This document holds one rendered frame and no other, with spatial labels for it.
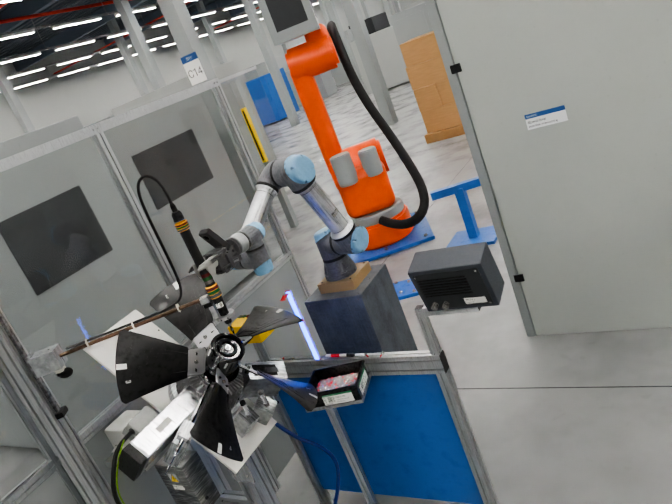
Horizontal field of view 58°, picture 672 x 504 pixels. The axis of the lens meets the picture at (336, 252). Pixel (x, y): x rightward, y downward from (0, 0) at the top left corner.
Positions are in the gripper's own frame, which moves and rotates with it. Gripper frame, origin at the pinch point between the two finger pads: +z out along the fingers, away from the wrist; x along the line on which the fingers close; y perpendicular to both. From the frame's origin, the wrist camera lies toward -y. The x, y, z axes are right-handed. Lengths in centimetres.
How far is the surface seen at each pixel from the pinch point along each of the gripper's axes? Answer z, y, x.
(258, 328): -11.7, 31.5, -2.9
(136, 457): 47, 39, 5
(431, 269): -34, 27, -65
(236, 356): 6.6, 31.0, -7.5
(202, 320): 0.9, 19.4, 7.5
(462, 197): -341, 106, 56
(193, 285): -7.8, 9.6, 14.5
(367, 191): -354, 87, 153
